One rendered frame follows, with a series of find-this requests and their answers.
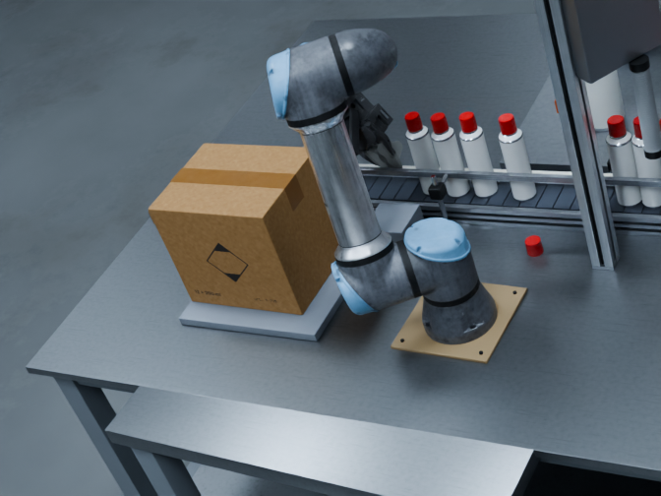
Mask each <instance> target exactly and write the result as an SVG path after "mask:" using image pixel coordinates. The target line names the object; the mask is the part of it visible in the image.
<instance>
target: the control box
mask: <svg viewBox="0 0 661 496"><path fill-rule="evenodd" d="M561 4H562V9H563V14H564V19H565V24H566V28H567V33H568V38H569V43H570V48H571V57H572V62H573V66H574V70H575V75H576V76H577V77H578V78H580V79H582V80H584V81H585V82H586V83H588V84H593V83H595V82H596V81H598V80H600V79H602V78H603V77H605V76H607V75H609V74H610V73H612V72H614V71H615V70H617V69H619V68H621V67H622V66H624V65H626V64H628V63H629V62H631V61H632V60H634V59H635V58H637V57H639V56H640V55H642V54H644V53H646V52H647V51H649V50H651V49H653V48H654V47H656V46H658V45H659V44H661V15H660V8H659V2H658V0H561Z"/></svg>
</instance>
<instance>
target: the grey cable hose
mask: <svg viewBox="0 0 661 496"><path fill-rule="evenodd" d="M629 66H630V70H631V77H632V84H633V89H634V95H635V101H636V106H637V113H638V117H639V118H638V119H639V124H640V130H641V136H642V141H643V146H644V148H643V150H644V155H645V157H646V158H648V159H658V158H660V157H661V134H660V128H659V121H658V115H657V110H656V104H655V97H654V91H653V87H652V80H651V73H650V68H649V67H650V63H649V57H648V56H647V55H645V54H642V55H640V56H639V57H637V58H635V59H634V60H632V61H631V62H629Z"/></svg>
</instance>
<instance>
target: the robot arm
mask: <svg viewBox="0 0 661 496"><path fill-rule="evenodd" d="M396 66H397V49H396V45H395V43H394V41H393V40H392V38H391V37H390V36H389V35H388V34H387V33H385V32H383V31H379V30H375V29H353V30H346V31H340V32H337V33H334V34H332V35H329V36H325V37H323V38H320V39H317V40H314V41H311V42H304V43H302V44H301V45H299V46H296V47H293V48H290V49H289V48H287V49H286V50H285V51H282V52H280V53H277V54H275V55H273V56H272V57H270V58H269V60H268V62H267V71H268V77H269V82H270V91H271V96H272V101H273V105H274V110H275V114H276V117H277V119H279V120H280V119H281V120H284V119H286V121H287V124H288V127H289V128H291V129H293V130H295V131H297V132H299V133H300V136H301V139H302V141H303V144H304V147H305V150H306V153H307V156H308V158H309V161H310V163H311V166H312V169H313V172H314V175H315V177H316V180H317V183H318V186H319V189H320V192H321V194H322V197H323V200H324V203H325V206H326V209H327V211H328V214H329V217H330V222H331V225H332V228H333V230H334V233H335V236H336V239H337V242H338V246H337V248H336V250H335V252H334V256H335V259H336V261H334V262H333V263H332V264H331V270H332V273H333V276H334V279H335V281H336V283H337V286H338V288H339V290H340V292H341V294H342V296H343V298H344V300H345V301H346V303H347V305H348V306H349V308H350V309H351V311H352V312H353V313H355V314H357V315H364V314H368V313H371V312H379V311H380V310H381V309H384V308H387V307H390V306H393V305H395V304H398V303H401V302H404V301H407V300H410V299H413V298H416V297H420V296H423V297H424V298H423V310H422V322H423V326H424V329H425V332H426V334H427V335H428V336H429V337H430V338H431V339H432V340H433V341H436V342H439V343H443V344H462V343H467V342H470V341H474V340H476V339H478V338H480V337H482V336H483V335H485V334H486V333H487V332H488V331H489V330H490V329H491V328H492V327H493V325H494V324H495V322H496V319H497V315H498V311H497V307H496V303H495V300H494V298H493V296H492V295H491V294H490V293H489V292H488V291H487V289H486V288H485V287H484V285H483V284H482V283H481V282H480V280H479V278H478V274H477V271H476V267H475V264H474V260H473V257H472V253H471V246H470V243H469V241H468V240H467V238H466V235H465V232H464V230H463V228H462V227H461V226H460V225H459V224H458V223H456V222H455V221H453V220H448V219H446V218H441V217H432V218H426V219H422V220H419V221H417V222H415V223H413V224H412V225H411V227H409V228H408V229H407V230H406V232H405V234H404V239H403V240H400V241H397V242H393V241H392V238H391V235H390V234H388V233H386V232H384V231H382V230H381V229H380V226H379V223H378V220H377V217H376V214H375V211H374V208H373V205H372V202H371V199H370V196H369V193H368V190H367V187H366V184H365V181H364V178H363V175H362V173H361V170H360V167H359V164H358V161H357V158H356V157H357V156H358V155H361V156H362V157H363V158H365V159H366V160H368V161H370V162H371V163H373V164H374V165H377V166H379V167H388V168H402V164H401V161H400V155H401V151H402V143H401V142H400V141H394V142H392V141H391V140H390V139H389V137H388V136H387V134H386V133H385V132H386V130H387V129H388V126H389V125H390V124H391V122H392V121H393V119H392V118H391V116H390V115H389V114H388V113H387V112H386V111H385V110H384V109H383V108H382V107H381V106H380V105H379V104H378V103H377V104H376V105H373V104H372V103H371V102H370V101H369V100H368V99H367V98H366V97H365V96H364V95H363V94H362V93H361V92H363V91H365V90H366V89H368V88H370V87H372V86H374V85H375V84H377V83H378V82H380V81H381V80H382V79H384V78H385V77H386V76H388V75H389V74H390V73H391V71H392V70H393V69H394V68H395V67H396ZM380 110H382V111H383V112H384V113H385V114H386V115H387V116H388V117H389V118H387V117H386V116H385V115H384V114H383V113H382V112H381V111H380Z"/></svg>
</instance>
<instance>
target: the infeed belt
mask: <svg viewBox="0 0 661 496"><path fill-rule="evenodd" d="M363 178H364V181H365V184H366V187H367V190H368V193H369V196H370V199H371V200H389V201H406V202H425V203H438V200H431V198H430V197H428V196H426V195H424V193H423V190H422V187H421V183H420V180H419V178H412V177H408V178H407V177H389V176H367V175H365V176H364V175H363ZM468 182H469V186H470V192H469V193H468V194H467V195H466V196H465V197H462V198H459V199H453V198H451V197H450V196H449V195H448V191H447V193H446V195H445V197H444V198H443V200H444V204H461V205H478V206H496V207H515V208H532V209H550V210H568V211H580V209H579V205H578V200H577V196H576V192H575V187H574V185H570V184H565V185H564V184H547V183H535V187H536V190H537V195H536V197H535V198H534V199H532V200H530V201H528V202H518V201H516V200H515V199H514V198H513V194H512V190H511V184H510V183H509V182H503V181H500V182H499V181H497V185H498V188H499V191H498V193H497V194H496V195H495V196H493V197H491V198H488V199H480V198H478V197H477V196H476V195H475V191H474V187H473V183H472V180H468ZM606 188H607V193H608V198H609V203H610V208H611V213H622V214H640V215H659V216H661V208H660V209H654V210H652V209H648V208H646V207H645V206H644V205H643V204H642V202H641V203H640V204H639V205H638V206H636V207H633V208H623V207H621V206H620V205H619V204H618V199H617V194H616V189H615V186H606Z"/></svg>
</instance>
